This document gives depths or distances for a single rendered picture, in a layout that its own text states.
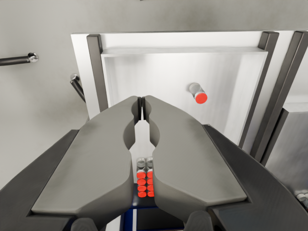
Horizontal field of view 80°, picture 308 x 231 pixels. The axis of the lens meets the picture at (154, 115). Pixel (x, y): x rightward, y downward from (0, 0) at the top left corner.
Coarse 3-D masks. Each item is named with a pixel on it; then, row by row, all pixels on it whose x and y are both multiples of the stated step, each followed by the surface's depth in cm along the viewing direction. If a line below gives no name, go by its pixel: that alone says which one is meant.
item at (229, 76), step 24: (168, 48) 31; (192, 48) 31; (216, 48) 31; (240, 48) 31; (120, 72) 33; (144, 72) 33; (168, 72) 33; (192, 72) 34; (216, 72) 34; (240, 72) 34; (120, 96) 35; (168, 96) 36; (216, 96) 37; (240, 96) 37; (144, 120) 38; (216, 120) 40; (240, 120) 38; (144, 144) 42
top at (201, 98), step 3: (198, 93) 31; (201, 93) 31; (204, 93) 31; (198, 96) 31; (201, 96) 31; (204, 96) 31; (195, 99) 31; (198, 99) 31; (201, 99) 32; (204, 99) 32; (198, 102) 32; (201, 102) 32; (204, 102) 32
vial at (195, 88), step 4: (192, 84) 34; (196, 84) 34; (192, 88) 33; (196, 88) 33; (200, 88) 32; (192, 92) 33; (196, 92) 32; (200, 92) 31; (204, 92) 32; (192, 96) 33
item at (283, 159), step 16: (288, 112) 36; (304, 112) 36; (288, 128) 42; (304, 128) 42; (272, 144) 41; (288, 144) 45; (304, 144) 45; (272, 160) 48; (288, 160) 48; (304, 160) 48; (288, 176) 51; (304, 176) 52; (304, 192) 56
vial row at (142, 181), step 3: (147, 177) 43; (138, 180) 41; (141, 180) 41; (144, 180) 41; (147, 180) 42; (150, 180) 42; (138, 183) 42; (141, 183) 42; (144, 183) 42; (150, 183) 42
